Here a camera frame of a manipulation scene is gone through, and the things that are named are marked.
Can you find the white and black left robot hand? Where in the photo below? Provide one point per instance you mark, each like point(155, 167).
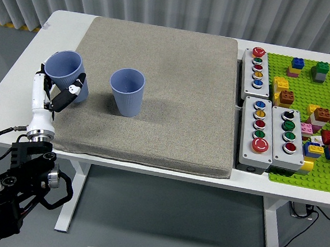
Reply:
point(38, 118)

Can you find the blue ribbed cup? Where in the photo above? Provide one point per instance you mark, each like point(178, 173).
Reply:
point(63, 65)
point(128, 100)

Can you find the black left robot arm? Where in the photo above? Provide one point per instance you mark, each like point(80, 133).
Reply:
point(12, 179)

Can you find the white table leg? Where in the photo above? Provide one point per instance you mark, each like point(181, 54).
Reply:
point(81, 174)
point(272, 234)

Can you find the yellow floor tape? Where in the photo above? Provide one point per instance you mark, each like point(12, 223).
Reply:
point(6, 23)

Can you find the grey-brown mat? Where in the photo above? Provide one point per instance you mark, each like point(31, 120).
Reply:
point(170, 100)

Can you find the white pleated curtain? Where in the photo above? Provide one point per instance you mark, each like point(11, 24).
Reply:
point(175, 3)

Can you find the grey five-button control box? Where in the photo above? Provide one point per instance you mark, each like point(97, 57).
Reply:
point(262, 88)
point(248, 148)

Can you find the brown toy brick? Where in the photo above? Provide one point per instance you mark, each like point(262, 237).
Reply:
point(322, 114)
point(286, 96)

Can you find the pink toy brick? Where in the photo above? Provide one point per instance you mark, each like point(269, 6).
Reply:
point(306, 128)
point(290, 74)

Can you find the blue toy brick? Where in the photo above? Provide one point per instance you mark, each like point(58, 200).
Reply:
point(307, 150)
point(298, 63)

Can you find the green studded baseplate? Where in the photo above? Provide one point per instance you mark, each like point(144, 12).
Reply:
point(303, 89)

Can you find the yellow round toy brick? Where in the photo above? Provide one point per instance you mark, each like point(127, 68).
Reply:
point(307, 166)

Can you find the white printed toy brick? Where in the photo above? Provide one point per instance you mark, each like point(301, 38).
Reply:
point(315, 139)

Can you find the grey power strip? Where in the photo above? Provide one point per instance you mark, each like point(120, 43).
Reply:
point(300, 210)

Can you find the grey toy brick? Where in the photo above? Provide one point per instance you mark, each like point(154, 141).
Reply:
point(320, 77)

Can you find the red toy brick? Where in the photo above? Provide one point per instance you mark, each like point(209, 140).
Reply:
point(327, 137)

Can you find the grey selector switch control box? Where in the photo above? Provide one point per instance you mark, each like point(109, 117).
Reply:
point(279, 139)

